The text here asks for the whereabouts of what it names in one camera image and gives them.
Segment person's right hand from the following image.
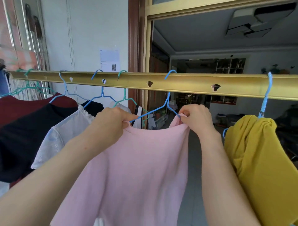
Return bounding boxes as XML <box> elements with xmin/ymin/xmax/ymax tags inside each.
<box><xmin>178</xmin><ymin>104</ymin><xmax>216</xmax><ymax>141</ymax></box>

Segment person's left hand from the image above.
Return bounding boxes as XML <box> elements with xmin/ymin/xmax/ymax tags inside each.
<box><xmin>89</xmin><ymin>107</ymin><xmax>139</xmax><ymax>153</ymax></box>

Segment white black-trimmed tank top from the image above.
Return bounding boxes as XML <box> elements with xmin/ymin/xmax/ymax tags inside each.
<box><xmin>115</xmin><ymin>102</ymin><xmax>157</xmax><ymax>130</ymax></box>

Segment teal wire hanger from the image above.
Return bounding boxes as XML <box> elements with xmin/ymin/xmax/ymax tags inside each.
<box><xmin>14</xmin><ymin>69</ymin><xmax>57</xmax><ymax>96</ymax></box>
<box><xmin>0</xmin><ymin>69</ymin><xmax>29</xmax><ymax>98</ymax></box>
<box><xmin>113</xmin><ymin>70</ymin><xmax>150</xmax><ymax>128</ymax></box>

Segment white lace blouse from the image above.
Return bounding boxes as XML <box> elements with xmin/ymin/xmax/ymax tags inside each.
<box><xmin>31</xmin><ymin>105</ymin><xmax>132</xmax><ymax>170</ymax></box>

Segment gold clothes rail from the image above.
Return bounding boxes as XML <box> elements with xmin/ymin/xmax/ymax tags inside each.
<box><xmin>9</xmin><ymin>71</ymin><xmax>298</xmax><ymax>101</ymax></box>

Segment pink t-shirt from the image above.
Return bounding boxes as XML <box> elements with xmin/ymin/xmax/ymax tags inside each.
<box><xmin>50</xmin><ymin>113</ymin><xmax>190</xmax><ymax>226</ymax></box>

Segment mustard yellow t-shirt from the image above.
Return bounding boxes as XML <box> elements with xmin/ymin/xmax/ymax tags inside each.
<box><xmin>224</xmin><ymin>115</ymin><xmax>298</xmax><ymax>226</ymax></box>

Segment black t-shirt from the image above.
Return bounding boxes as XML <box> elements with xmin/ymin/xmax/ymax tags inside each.
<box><xmin>0</xmin><ymin>100</ymin><xmax>105</xmax><ymax>183</ymax></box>

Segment dark red t-shirt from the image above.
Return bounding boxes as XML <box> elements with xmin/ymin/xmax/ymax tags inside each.
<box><xmin>0</xmin><ymin>93</ymin><xmax>79</xmax><ymax>128</ymax></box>

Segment person's right forearm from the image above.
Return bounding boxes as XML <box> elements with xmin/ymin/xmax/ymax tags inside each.
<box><xmin>199</xmin><ymin>133</ymin><xmax>261</xmax><ymax>226</ymax></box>

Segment person's left forearm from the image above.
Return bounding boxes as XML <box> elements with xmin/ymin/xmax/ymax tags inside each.
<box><xmin>0</xmin><ymin>135</ymin><xmax>107</xmax><ymax>226</ymax></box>

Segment white paper notice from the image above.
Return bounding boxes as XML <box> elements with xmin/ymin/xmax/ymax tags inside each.
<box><xmin>99</xmin><ymin>49</ymin><xmax>120</xmax><ymax>72</ymax></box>

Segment striped rag mop head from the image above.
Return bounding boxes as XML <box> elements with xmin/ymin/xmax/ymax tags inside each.
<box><xmin>8</xmin><ymin>79</ymin><xmax>51</xmax><ymax>101</ymax></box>

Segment orange patterned hanging sheet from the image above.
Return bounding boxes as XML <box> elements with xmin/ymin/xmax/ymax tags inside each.
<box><xmin>0</xmin><ymin>45</ymin><xmax>39</xmax><ymax>71</ymax></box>

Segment blue fabric cover white trim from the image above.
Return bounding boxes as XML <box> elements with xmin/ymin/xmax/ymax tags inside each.
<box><xmin>0</xmin><ymin>70</ymin><xmax>10</xmax><ymax>96</ymax></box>

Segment ceiling lamp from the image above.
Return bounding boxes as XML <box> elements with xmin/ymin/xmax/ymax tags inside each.
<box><xmin>225</xmin><ymin>2</ymin><xmax>297</xmax><ymax>38</ymax></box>

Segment metal mop poles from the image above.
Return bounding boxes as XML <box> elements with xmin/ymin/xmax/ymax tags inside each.
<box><xmin>24</xmin><ymin>3</ymin><xmax>51</xmax><ymax>94</ymax></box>

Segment window with metal bars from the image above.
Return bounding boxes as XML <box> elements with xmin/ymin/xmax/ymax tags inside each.
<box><xmin>0</xmin><ymin>0</ymin><xmax>48</xmax><ymax>71</ymax></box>

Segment indoor wall shelf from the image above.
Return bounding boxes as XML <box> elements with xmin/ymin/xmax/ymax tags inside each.
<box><xmin>210</xmin><ymin>57</ymin><xmax>246</xmax><ymax>106</ymax></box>

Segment brown door frame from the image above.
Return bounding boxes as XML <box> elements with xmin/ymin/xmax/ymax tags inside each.
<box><xmin>128</xmin><ymin>0</ymin><xmax>155</xmax><ymax>115</ymax></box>

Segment thin steel lift cables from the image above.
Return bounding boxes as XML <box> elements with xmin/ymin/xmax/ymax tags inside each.
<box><xmin>66</xmin><ymin>0</ymin><xmax>78</xmax><ymax>101</ymax></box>

